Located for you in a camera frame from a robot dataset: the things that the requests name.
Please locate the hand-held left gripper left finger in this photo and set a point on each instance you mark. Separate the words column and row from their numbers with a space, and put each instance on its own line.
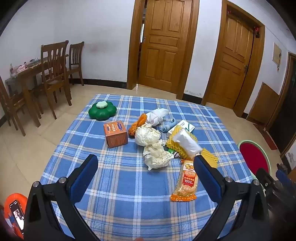
column 84, row 176

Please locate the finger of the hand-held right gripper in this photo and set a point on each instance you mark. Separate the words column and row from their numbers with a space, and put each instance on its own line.
column 266, row 179
column 283, row 177

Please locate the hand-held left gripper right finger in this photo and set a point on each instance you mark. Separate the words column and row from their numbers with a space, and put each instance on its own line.
column 208, row 178

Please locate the orange snack packet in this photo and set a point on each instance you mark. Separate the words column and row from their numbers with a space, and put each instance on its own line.
column 185, row 183

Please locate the red bin with green rim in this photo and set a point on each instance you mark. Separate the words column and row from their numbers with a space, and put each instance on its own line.
column 252, row 155

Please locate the clear plastic bag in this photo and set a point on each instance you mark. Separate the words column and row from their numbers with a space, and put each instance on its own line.
column 187, row 143

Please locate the small green white wrapper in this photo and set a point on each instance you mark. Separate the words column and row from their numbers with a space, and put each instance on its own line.
column 172, row 151

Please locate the yellow foam net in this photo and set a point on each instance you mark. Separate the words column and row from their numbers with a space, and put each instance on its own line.
column 172, row 143

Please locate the orange cardboard box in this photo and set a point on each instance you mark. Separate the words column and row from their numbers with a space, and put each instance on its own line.
column 115, row 136

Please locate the white box with teal print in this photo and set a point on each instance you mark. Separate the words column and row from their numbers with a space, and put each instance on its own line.
column 186, row 126

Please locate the white plastic bag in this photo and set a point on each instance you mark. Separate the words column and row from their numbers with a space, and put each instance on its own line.
column 155, row 157

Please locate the round white paper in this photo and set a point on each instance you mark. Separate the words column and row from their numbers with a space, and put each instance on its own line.
column 146, row 135

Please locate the white cloth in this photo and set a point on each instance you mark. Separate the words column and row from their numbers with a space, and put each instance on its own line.
column 155, row 117

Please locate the blue plaid tablecloth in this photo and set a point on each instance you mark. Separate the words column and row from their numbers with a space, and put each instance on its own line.
column 129, row 185

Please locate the green flower-shaped container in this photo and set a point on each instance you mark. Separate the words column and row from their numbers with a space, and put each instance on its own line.
column 97, row 113

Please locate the light blue tube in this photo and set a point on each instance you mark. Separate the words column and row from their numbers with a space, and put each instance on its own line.
column 167, row 127

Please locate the small wooden cabinet door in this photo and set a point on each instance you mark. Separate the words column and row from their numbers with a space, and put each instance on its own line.
column 263, row 104

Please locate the smartphone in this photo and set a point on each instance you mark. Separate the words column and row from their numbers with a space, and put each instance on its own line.
column 17, row 217

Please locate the wooden dining chair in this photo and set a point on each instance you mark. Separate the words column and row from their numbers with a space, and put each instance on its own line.
column 54, row 60
column 76, row 55
column 12, row 102

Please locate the wooden panel door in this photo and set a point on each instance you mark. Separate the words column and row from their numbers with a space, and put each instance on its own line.
column 165, row 46
column 231, row 64

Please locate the wooden dining table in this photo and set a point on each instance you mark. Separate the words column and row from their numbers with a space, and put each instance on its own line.
column 30, row 71

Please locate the pink packet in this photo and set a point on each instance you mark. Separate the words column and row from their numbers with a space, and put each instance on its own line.
column 19, row 69

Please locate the dark doorway wooden frame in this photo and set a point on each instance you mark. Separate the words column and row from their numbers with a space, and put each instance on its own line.
column 286, row 81

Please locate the wooden door frame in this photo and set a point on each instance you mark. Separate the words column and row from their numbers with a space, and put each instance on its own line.
column 256, row 69
column 190, row 69

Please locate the yellowish wall box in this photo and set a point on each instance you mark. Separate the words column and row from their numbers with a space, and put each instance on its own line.
column 276, row 54

